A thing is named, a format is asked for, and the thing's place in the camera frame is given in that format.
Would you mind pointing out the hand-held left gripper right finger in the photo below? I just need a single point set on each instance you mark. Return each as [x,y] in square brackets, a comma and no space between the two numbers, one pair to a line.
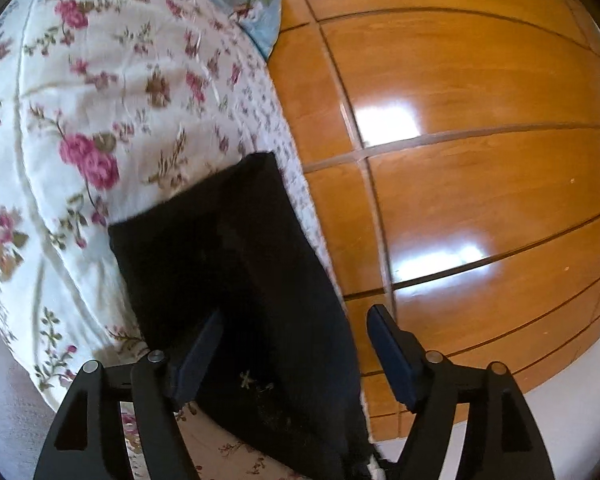
[391,355]

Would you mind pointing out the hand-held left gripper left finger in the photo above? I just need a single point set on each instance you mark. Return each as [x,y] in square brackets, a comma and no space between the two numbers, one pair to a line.
[196,360]

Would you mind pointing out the black pants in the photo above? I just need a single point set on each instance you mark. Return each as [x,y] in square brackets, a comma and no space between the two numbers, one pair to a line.
[230,260]

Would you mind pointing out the grey textured cloth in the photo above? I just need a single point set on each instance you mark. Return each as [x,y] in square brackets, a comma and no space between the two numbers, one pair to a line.
[10,410]

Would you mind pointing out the wooden panel headboard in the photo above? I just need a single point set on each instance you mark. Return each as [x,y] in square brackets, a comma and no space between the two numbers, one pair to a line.
[480,160]

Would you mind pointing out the floral bedspread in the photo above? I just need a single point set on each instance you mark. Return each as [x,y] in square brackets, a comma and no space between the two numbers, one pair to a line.
[105,85]

